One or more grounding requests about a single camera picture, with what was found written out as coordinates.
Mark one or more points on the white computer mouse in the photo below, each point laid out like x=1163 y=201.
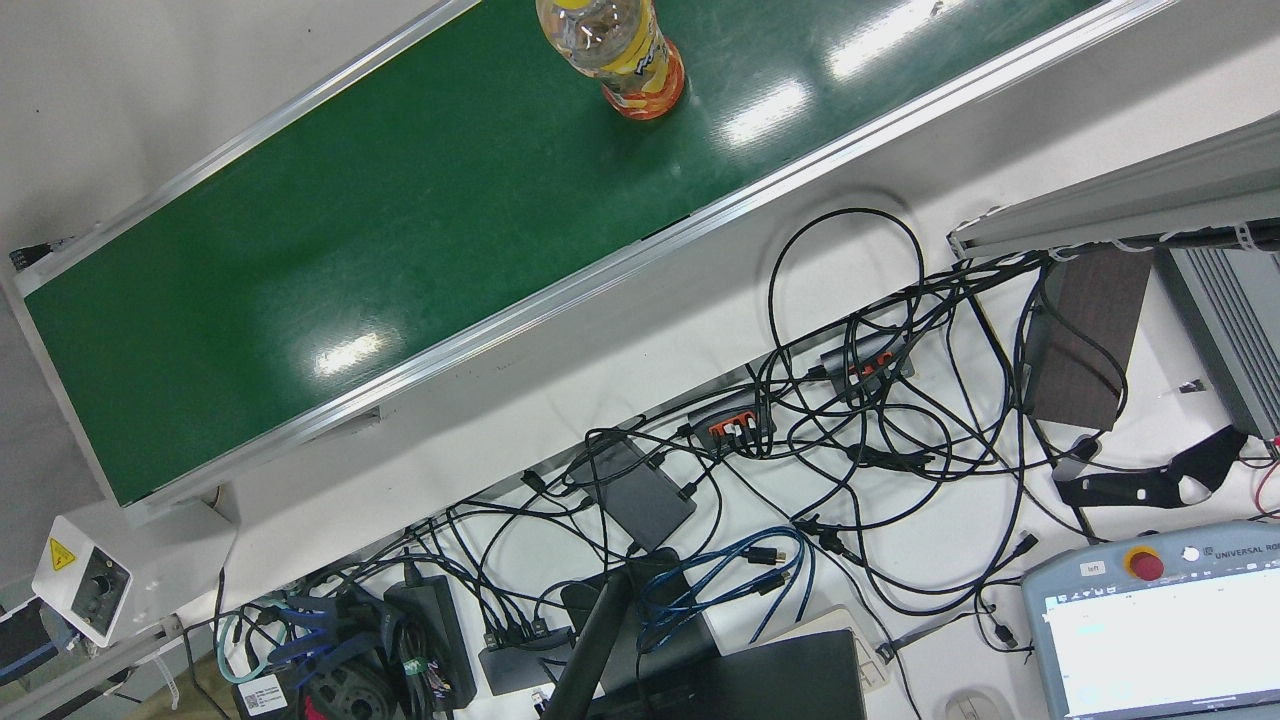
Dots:
x=978 y=708

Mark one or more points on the aluminium rail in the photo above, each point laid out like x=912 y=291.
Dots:
x=90 y=675

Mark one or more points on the dark brown wooden block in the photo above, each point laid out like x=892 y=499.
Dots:
x=1090 y=340

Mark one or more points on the black power brick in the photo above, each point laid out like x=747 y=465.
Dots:
x=425 y=620

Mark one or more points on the white keyboard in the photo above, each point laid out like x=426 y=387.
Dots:
x=840 y=620

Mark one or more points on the black round flange disc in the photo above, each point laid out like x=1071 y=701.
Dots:
x=345 y=692

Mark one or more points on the black multiport hub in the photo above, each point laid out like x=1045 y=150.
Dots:
x=515 y=668

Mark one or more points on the orange drink bottle yellow cap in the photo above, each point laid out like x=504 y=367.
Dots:
x=630 y=60

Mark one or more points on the black blue small device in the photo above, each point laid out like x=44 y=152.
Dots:
x=25 y=640

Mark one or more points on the aluminium profile beam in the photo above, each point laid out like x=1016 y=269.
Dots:
x=1120 y=200

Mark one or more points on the green conveyor belt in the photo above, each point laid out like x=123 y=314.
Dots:
x=450 y=220

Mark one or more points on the grey ribbed aluminium enclosure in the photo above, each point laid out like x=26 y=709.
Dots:
x=1230 y=320

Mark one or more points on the black USB hub orange ports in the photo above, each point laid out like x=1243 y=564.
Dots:
x=730 y=410
x=860 y=352

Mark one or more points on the dark grey power adapter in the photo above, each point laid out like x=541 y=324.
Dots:
x=640 y=495

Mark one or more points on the grey UR teach pendant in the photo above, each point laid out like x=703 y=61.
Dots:
x=1150 y=650

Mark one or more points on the white conveyor control box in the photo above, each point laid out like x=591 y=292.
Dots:
x=90 y=585

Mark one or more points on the white labelled small box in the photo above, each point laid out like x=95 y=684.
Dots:
x=262 y=695

